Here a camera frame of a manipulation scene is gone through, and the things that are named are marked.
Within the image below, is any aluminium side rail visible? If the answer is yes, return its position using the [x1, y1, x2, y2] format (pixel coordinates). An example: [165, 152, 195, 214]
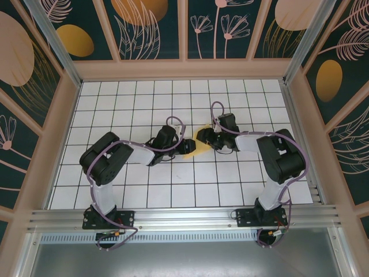
[279, 80, 326, 205]

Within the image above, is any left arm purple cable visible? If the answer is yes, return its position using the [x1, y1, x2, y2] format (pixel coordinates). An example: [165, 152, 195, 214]
[86, 115, 186, 252]

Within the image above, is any grey sheet metal panel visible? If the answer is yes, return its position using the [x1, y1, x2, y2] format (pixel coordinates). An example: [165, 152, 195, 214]
[17, 241, 354, 277]

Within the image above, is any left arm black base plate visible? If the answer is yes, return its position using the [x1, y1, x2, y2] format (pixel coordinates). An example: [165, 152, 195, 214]
[82, 209, 135, 230]

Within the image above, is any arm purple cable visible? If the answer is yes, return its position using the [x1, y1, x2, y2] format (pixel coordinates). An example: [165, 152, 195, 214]
[86, 115, 186, 252]
[211, 100, 310, 249]

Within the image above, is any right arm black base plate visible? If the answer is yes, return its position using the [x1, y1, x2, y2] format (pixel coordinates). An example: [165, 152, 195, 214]
[235, 208, 288, 228]

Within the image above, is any aluminium frame post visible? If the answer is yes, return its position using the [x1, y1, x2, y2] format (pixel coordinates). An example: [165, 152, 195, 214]
[284, 0, 337, 84]
[22, 0, 83, 87]

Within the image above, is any slotted grey cable duct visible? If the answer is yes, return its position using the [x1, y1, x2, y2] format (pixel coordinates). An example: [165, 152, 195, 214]
[40, 233, 260, 243]

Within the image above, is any long aluminium mounting rail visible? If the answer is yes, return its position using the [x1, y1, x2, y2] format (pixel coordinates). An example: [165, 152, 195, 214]
[27, 204, 344, 231]

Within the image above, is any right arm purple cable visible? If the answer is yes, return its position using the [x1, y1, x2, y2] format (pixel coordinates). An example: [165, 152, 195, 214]
[211, 100, 310, 249]

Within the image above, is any yellow cloth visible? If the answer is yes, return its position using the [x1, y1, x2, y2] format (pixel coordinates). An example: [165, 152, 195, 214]
[183, 123, 214, 160]

